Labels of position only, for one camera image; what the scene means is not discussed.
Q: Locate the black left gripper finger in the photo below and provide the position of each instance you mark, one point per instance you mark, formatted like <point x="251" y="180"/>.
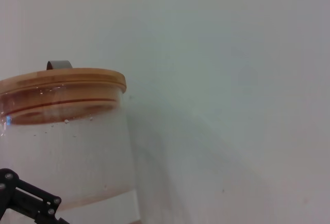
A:
<point x="28" y="195"/>

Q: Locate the glass dispenser jar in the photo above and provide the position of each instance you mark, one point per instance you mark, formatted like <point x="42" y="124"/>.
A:
<point x="77" y="157"/>

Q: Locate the wooden jar lid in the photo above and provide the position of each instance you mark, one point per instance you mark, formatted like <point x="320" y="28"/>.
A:
<point x="64" y="79"/>

